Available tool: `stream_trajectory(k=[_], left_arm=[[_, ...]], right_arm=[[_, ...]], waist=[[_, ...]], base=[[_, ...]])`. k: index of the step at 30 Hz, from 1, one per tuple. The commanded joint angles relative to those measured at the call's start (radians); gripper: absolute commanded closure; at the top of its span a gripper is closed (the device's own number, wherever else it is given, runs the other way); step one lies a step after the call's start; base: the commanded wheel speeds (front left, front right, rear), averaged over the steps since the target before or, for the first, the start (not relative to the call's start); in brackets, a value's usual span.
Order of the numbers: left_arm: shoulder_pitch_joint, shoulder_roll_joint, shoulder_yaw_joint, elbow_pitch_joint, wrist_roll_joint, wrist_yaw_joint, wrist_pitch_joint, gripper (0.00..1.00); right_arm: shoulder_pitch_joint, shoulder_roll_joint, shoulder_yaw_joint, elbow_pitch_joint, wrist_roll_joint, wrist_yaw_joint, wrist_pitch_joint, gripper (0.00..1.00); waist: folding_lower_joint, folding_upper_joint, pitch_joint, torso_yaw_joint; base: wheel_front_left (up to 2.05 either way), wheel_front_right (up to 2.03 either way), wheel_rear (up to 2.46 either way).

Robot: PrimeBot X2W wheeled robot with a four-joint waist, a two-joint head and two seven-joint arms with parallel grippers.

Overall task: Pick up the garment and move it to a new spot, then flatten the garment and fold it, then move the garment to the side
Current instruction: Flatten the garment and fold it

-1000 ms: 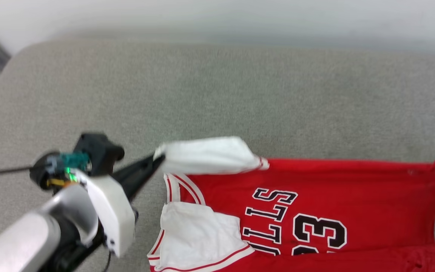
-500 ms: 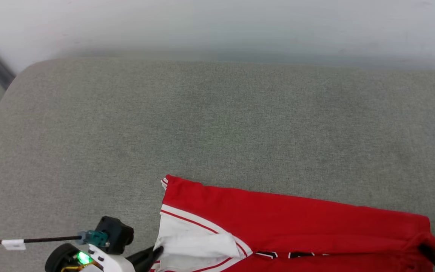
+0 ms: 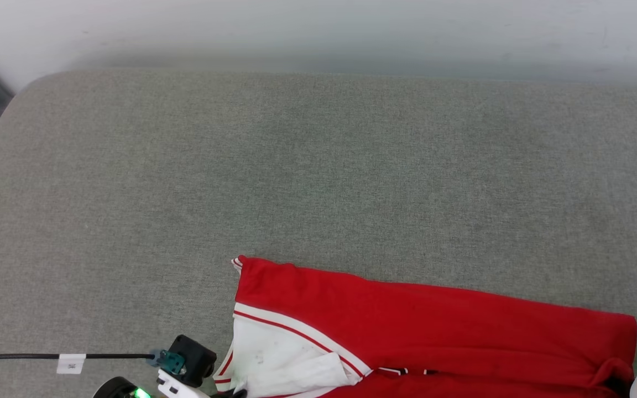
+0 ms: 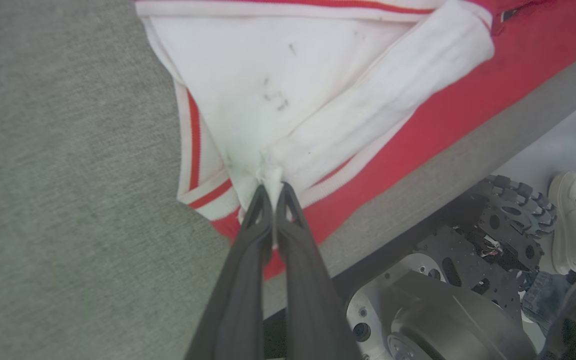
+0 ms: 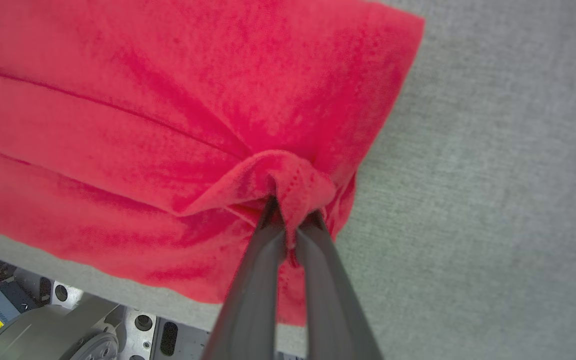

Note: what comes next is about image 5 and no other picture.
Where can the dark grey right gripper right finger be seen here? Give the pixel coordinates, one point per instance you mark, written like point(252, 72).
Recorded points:
point(333, 305)

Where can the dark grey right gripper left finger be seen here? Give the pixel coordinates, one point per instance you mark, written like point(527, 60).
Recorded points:
point(253, 300)

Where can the red white Bulls jersey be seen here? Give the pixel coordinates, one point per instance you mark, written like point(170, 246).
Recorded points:
point(158, 125)

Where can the grey fabric sofa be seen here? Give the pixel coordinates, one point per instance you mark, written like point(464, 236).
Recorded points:
point(493, 200)

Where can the grey round waist joint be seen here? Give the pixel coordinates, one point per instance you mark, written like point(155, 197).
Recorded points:
point(53, 335)

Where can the blue grey electronics box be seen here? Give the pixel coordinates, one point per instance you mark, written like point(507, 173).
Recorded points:
point(0, 307)

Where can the grey perforated robot base plate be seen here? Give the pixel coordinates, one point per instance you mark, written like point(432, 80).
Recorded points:
point(163, 335)

